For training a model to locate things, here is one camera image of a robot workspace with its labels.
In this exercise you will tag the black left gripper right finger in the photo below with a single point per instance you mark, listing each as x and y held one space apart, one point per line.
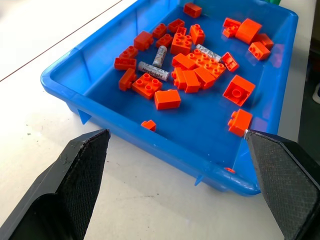
282 175

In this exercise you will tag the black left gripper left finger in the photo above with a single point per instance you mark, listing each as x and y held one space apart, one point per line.
75 180

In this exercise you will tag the orange plastic toy brick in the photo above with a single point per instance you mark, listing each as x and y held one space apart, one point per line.
149 125

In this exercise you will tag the blue plastic tray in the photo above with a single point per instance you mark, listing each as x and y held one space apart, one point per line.
200 117

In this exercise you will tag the orange eight-stud long block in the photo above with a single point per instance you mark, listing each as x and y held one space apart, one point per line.
208 63

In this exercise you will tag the white battery with Heybright print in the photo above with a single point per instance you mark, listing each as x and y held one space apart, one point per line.
153 71

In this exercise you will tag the white battery with dark print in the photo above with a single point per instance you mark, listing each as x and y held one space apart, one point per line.
208 52

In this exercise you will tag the orange curved block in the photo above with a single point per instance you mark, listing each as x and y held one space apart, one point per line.
248 31

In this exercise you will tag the white grey patterned battery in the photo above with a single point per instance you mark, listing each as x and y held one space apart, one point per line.
160 56

